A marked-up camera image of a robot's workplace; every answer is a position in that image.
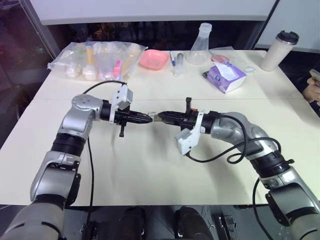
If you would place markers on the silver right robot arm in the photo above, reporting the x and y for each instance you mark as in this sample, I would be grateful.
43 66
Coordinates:
295 190

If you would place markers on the small silver key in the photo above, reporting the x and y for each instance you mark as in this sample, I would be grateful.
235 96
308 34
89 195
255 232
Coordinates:
152 115

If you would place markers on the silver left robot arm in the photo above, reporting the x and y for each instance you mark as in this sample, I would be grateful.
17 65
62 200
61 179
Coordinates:
80 117

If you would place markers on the small black object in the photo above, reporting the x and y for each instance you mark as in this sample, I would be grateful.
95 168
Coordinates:
205 74

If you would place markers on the petri dish with red content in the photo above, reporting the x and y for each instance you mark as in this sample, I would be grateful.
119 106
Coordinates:
220 58

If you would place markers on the dark rounded shape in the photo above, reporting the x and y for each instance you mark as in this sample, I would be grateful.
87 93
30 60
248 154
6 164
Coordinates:
191 222

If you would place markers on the white and blue pen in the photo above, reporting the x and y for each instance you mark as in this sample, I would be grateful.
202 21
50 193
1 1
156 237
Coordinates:
172 59

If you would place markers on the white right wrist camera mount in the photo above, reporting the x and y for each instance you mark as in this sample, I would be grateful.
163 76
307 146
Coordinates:
186 143

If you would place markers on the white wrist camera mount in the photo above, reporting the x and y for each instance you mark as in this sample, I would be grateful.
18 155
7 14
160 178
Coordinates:
122 96
186 143

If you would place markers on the white partition panel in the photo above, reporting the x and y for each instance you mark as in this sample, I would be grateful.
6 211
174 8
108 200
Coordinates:
155 11

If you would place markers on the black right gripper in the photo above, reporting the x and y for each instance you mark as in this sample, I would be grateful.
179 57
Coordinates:
188 118

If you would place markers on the clear plastic syringe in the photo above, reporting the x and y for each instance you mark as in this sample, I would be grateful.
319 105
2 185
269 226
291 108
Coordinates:
179 63

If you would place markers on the cream tumbler with black lid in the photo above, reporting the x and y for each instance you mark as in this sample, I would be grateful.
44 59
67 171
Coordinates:
275 52

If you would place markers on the clear conical flask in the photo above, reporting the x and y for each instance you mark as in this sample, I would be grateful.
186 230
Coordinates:
198 50

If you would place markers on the black bracket block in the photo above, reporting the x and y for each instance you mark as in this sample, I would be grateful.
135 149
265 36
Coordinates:
227 225
88 231

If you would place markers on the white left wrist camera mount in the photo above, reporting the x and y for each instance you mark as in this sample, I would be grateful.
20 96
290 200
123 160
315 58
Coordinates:
122 96

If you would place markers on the pink plastic bowl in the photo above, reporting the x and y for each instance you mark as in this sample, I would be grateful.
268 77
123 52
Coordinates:
153 59

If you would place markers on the purple tissue box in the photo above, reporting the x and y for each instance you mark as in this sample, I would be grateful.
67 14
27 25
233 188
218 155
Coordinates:
226 77

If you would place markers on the clear plastic bag of items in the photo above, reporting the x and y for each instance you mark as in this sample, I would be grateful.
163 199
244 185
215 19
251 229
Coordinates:
100 60

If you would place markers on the bystander bare hand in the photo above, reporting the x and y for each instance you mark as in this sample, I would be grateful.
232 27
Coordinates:
312 92

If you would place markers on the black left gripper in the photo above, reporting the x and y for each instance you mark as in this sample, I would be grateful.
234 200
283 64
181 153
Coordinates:
123 117

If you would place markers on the brass padlock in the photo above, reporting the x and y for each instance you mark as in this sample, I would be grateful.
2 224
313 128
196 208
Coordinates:
157 118

